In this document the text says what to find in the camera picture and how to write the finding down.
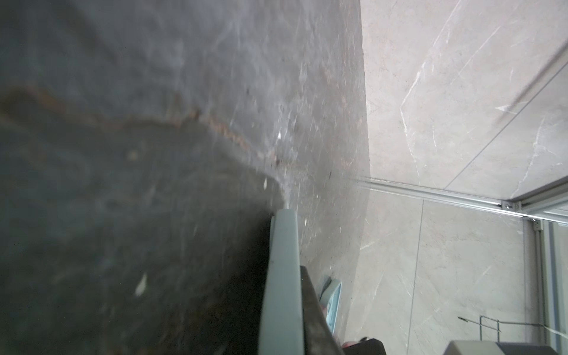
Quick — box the black wire hook rack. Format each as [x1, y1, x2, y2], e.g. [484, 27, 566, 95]
[457, 315, 547, 343]

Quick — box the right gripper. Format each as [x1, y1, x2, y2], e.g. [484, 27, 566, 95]
[341, 337, 386, 355]

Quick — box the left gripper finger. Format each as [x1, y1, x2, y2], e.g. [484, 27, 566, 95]
[300, 266, 344, 355]

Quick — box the black phone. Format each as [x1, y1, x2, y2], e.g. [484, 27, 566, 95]
[257, 209, 305, 354]

